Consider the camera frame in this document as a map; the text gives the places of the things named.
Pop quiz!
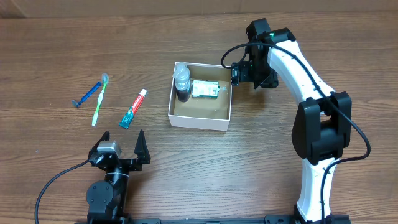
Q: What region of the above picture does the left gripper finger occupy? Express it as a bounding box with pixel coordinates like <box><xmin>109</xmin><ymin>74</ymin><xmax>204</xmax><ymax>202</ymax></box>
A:
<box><xmin>134</xmin><ymin>130</ymin><xmax>151</xmax><ymax>164</ymax></box>
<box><xmin>90</xmin><ymin>131</ymin><xmax>110</xmax><ymax>152</ymax></box>

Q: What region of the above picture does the red green toothpaste tube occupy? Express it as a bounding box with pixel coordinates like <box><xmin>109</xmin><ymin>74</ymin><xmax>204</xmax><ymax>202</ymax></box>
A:
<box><xmin>119</xmin><ymin>89</ymin><xmax>147</xmax><ymax>129</ymax></box>

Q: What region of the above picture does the green soap bar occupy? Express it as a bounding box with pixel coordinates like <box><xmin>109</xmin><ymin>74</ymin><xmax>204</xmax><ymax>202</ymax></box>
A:
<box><xmin>192</xmin><ymin>80</ymin><xmax>219</xmax><ymax>98</ymax></box>

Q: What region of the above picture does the clear pump soap bottle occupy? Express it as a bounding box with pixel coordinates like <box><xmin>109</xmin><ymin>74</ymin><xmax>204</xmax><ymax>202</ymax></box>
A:
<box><xmin>173</xmin><ymin>63</ymin><xmax>190</xmax><ymax>102</ymax></box>

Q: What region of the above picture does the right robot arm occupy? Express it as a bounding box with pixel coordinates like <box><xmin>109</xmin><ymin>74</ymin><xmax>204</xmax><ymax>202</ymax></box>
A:
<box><xmin>229</xmin><ymin>25</ymin><xmax>352</xmax><ymax>223</ymax></box>

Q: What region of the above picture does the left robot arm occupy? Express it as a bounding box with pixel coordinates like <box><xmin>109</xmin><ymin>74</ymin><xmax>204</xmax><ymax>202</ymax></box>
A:
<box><xmin>86</xmin><ymin>131</ymin><xmax>151</xmax><ymax>223</ymax></box>

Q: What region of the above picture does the blue disposable razor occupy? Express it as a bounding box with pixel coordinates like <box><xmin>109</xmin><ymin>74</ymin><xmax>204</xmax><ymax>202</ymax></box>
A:
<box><xmin>72</xmin><ymin>82</ymin><xmax>102</xmax><ymax>108</ymax></box>

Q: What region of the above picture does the green white toothbrush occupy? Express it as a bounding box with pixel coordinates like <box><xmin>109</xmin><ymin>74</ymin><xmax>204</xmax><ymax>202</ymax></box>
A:
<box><xmin>91</xmin><ymin>73</ymin><xmax>109</xmax><ymax>127</ymax></box>

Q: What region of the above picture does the white cardboard box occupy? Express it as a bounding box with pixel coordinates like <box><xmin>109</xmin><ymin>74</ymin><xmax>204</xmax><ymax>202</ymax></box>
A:
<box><xmin>168</xmin><ymin>62</ymin><xmax>233</xmax><ymax>131</ymax></box>

